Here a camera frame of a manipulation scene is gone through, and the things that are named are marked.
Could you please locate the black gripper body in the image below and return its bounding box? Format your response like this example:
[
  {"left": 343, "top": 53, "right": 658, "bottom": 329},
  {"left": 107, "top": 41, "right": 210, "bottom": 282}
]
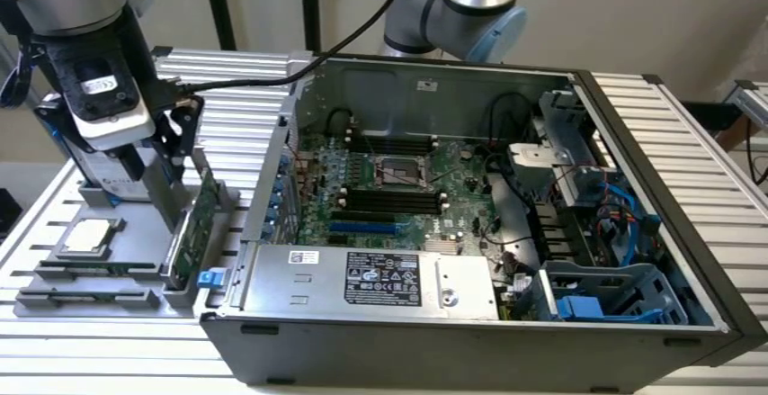
[{"left": 112, "top": 7, "right": 206, "bottom": 118}]

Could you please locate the black RAM slot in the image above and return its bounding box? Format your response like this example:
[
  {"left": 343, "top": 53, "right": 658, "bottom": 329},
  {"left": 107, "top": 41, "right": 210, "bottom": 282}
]
[
  {"left": 342, "top": 193, "right": 450, "bottom": 203},
  {"left": 340, "top": 205, "right": 451, "bottom": 216},
  {"left": 347, "top": 144, "right": 438, "bottom": 151},
  {"left": 342, "top": 200, "right": 451, "bottom": 210},
  {"left": 347, "top": 135, "right": 436, "bottom": 142},
  {"left": 347, "top": 148, "right": 438, "bottom": 157},
  {"left": 347, "top": 139, "right": 436, "bottom": 147},
  {"left": 343, "top": 187, "right": 450, "bottom": 197}
]

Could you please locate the blue expansion slot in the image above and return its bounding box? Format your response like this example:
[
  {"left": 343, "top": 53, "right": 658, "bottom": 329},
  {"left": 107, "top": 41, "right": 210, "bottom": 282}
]
[{"left": 328, "top": 220, "right": 403, "bottom": 238}]

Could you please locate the silver hard disk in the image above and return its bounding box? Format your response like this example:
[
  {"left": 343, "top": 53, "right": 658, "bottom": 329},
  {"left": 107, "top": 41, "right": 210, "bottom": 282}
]
[{"left": 32, "top": 92, "right": 152, "bottom": 202}]

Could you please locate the silver CPU chip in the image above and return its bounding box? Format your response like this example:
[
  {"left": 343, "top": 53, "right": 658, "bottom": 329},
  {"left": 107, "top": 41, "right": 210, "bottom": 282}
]
[{"left": 62, "top": 218, "right": 127, "bottom": 253}]

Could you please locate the black tripod leg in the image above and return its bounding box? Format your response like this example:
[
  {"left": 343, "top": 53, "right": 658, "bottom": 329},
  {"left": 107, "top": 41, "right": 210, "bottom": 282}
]
[
  {"left": 299, "top": 0, "right": 324, "bottom": 52},
  {"left": 198, "top": 0, "right": 238, "bottom": 51}
]

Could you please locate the grey parts rack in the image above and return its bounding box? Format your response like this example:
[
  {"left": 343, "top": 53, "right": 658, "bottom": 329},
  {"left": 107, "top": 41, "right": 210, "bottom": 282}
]
[{"left": 14, "top": 154, "right": 243, "bottom": 320}]

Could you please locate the green graphics card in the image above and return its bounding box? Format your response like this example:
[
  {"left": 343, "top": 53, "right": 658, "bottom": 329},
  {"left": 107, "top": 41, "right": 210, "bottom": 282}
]
[{"left": 168, "top": 167, "right": 223, "bottom": 289}]

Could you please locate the black box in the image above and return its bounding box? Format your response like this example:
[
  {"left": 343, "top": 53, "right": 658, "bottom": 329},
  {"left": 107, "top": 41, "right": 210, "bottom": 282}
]
[{"left": 0, "top": 186, "right": 24, "bottom": 235}]

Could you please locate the green RAM stick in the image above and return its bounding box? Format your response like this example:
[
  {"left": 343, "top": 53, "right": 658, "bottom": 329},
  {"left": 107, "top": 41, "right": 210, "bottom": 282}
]
[{"left": 40, "top": 259, "right": 156, "bottom": 275}]

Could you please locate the blue case latch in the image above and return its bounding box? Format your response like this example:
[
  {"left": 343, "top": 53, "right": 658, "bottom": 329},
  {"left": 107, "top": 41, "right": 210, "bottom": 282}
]
[{"left": 199, "top": 267, "right": 231, "bottom": 292}]

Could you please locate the CPU socket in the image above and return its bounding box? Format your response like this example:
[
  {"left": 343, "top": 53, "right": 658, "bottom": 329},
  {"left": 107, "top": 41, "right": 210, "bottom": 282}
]
[{"left": 371, "top": 155, "right": 436, "bottom": 190}]

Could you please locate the silver power supply unit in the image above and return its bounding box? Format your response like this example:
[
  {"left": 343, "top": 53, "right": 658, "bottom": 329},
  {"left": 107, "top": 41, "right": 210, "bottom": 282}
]
[{"left": 238, "top": 245, "right": 503, "bottom": 322}]

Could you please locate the green motherboard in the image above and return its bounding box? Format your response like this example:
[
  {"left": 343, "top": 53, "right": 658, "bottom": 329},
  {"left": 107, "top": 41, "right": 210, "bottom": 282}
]
[{"left": 292, "top": 135, "right": 542, "bottom": 271}]

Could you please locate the silver chipset heatsink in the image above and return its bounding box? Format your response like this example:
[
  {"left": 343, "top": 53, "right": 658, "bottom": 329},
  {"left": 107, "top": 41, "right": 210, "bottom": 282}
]
[{"left": 424, "top": 238, "right": 483, "bottom": 257}]

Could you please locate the metal drive cage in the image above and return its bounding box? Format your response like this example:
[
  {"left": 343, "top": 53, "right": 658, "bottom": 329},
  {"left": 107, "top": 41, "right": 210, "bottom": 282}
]
[{"left": 507, "top": 89, "right": 620, "bottom": 210}]

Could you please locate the open black PC case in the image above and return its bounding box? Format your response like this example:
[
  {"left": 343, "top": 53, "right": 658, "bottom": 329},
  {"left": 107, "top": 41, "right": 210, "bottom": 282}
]
[{"left": 199, "top": 51, "right": 768, "bottom": 388}]

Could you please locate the blue disk bay clip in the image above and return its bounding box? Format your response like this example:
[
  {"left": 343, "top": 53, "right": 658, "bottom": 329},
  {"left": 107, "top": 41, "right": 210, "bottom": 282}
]
[{"left": 556, "top": 295, "right": 606, "bottom": 322}]

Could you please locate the blue-grey disk bay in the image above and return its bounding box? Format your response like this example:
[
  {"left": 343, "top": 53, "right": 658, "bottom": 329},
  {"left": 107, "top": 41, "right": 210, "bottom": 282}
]
[{"left": 535, "top": 260, "right": 690, "bottom": 326}]

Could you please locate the slatted metal side table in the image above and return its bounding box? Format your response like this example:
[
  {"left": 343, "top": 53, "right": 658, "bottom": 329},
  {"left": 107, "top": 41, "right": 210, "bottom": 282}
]
[{"left": 722, "top": 78, "right": 768, "bottom": 127}]

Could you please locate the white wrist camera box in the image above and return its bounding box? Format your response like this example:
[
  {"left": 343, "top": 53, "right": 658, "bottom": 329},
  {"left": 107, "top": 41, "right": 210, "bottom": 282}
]
[{"left": 64, "top": 51, "right": 156, "bottom": 152}]

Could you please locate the blue wrist cable bundle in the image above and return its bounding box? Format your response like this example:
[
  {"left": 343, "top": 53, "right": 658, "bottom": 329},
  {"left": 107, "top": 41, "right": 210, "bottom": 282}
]
[{"left": 0, "top": 39, "right": 42, "bottom": 109}]

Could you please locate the black looped power wire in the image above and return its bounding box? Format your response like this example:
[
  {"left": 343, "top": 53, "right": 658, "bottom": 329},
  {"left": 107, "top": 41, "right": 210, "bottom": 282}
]
[
  {"left": 326, "top": 107, "right": 356, "bottom": 145},
  {"left": 487, "top": 92, "right": 536, "bottom": 145}
]

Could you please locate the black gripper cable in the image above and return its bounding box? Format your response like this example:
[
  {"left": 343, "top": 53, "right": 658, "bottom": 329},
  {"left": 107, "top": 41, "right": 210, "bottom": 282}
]
[{"left": 156, "top": 0, "right": 414, "bottom": 98}]

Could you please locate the blue SATA wire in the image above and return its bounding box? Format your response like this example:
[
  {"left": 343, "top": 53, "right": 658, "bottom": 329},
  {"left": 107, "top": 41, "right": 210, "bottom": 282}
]
[{"left": 598, "top": 177, "right": 667, "bottom": 271}]

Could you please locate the thin black wire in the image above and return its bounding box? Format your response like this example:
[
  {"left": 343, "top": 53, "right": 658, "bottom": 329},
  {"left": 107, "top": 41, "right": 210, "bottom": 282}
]
[{"left": 746, "top": 120, "right": 768, "bottom": 181}]

